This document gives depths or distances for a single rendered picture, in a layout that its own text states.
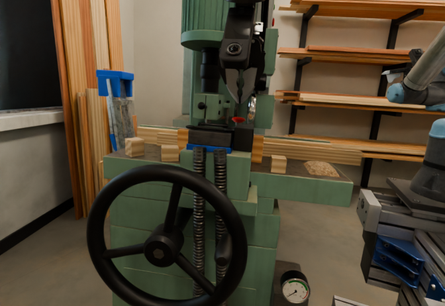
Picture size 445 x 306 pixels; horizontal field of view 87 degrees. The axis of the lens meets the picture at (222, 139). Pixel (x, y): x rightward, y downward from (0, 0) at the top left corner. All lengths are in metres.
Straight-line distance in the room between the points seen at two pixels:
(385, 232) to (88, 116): 1.90
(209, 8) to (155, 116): 2.70
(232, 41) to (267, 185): 0.33
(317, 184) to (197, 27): 0.47
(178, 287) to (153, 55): 2.88
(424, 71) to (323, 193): 0.63
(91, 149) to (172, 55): 1.65
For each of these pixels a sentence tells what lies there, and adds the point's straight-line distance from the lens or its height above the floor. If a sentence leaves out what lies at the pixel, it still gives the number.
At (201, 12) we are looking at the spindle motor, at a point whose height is 1.27.
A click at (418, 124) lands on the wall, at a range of 3.75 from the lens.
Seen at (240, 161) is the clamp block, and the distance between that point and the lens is 0.45.
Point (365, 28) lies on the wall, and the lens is 3.45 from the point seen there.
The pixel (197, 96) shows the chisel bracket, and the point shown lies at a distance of 0.66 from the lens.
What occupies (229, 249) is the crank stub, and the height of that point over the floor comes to 0.86.
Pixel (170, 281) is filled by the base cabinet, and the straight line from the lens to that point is 0.75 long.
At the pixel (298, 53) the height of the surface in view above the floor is 1.52.
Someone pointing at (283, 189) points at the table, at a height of 0.87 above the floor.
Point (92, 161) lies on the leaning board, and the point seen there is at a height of 0.48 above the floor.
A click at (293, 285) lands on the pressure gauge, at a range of 0.63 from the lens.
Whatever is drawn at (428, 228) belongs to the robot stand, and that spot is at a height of 0.73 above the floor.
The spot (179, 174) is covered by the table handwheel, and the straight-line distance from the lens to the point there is 0.38.
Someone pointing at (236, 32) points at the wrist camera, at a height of 1.17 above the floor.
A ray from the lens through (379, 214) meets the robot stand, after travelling 0.89.
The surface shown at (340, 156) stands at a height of 0.92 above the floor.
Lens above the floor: 1.08
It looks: 11 degrees down
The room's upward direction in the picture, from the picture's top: 4 degrees clockwise
